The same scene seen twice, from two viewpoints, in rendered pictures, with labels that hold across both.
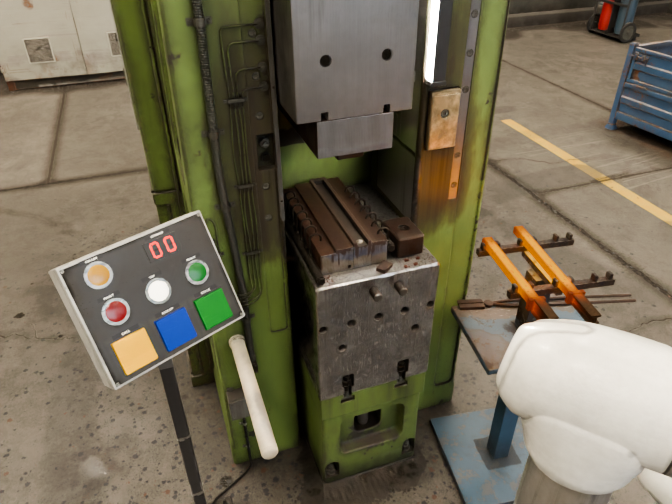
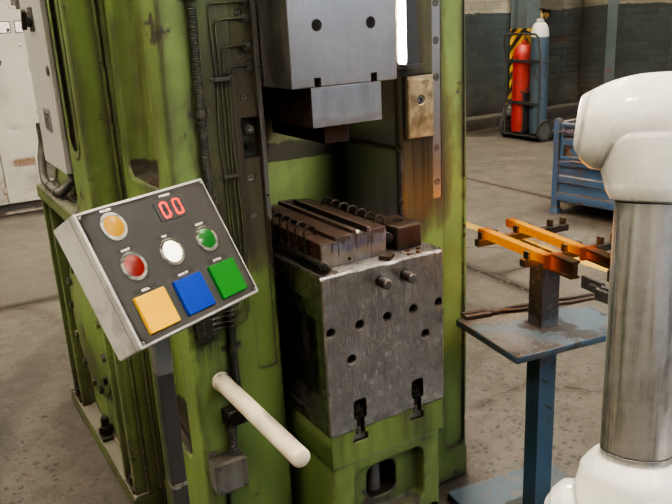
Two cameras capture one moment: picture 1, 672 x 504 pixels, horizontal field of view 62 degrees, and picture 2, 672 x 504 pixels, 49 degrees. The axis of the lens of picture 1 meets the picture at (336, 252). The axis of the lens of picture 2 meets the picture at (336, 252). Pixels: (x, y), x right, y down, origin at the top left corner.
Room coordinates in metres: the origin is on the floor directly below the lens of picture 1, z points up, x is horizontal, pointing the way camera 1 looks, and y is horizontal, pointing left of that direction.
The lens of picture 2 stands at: (-0.49, 0.35, 1.52)
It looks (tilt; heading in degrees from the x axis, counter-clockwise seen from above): 18 degrees down; 349
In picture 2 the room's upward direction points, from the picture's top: 3 degrees counter-clockwise
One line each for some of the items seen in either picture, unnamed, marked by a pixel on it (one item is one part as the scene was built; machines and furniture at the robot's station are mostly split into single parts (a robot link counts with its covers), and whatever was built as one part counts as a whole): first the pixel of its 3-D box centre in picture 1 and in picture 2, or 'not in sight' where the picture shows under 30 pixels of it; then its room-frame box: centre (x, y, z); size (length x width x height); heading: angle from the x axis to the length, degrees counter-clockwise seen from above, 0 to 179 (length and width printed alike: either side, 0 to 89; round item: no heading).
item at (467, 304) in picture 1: (546, 301); (554, 302); (1.46, -0.71, 0.66); 0.60 x 0.04 x 0.01; 93
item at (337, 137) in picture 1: (328, 108); (305, 98); (1.50, 0.02, 1.32); 0.42 x 0.20 x 0.10; 19
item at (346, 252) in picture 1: (330, 220); (313, 228); (1.50, 0.02, 0.96); 0.42 x 0.20 x 0.09; 19
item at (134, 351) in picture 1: (134, 351); (156, 310); (0.88, 0.43, 1.01); 0.07 x 0.05 x 0.07; 134
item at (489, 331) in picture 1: (527, 329); (542, 326); (1.33, -0.61, 0.64); 0.40 x 0.30 x 0.02; 101
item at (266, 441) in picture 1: (252, 393); (258, 417); (1.10, 0.24, 0.62); 0.44 x 0.05 x 0.05; 19
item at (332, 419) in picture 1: (345, 376); (340, 446); (1.52, -0.03, 0.23); 0.55 x 0.37 x 0.47; 19
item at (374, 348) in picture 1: (345, 282); (333, 311); (1.52, -0.03, 0.69); 0.56 x 0.38 x 0.45; 19
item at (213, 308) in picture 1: (213, 308); (226, 278); (1.02, 0.29, 1.01); 0.07 x 0.05 x 0.07; 134
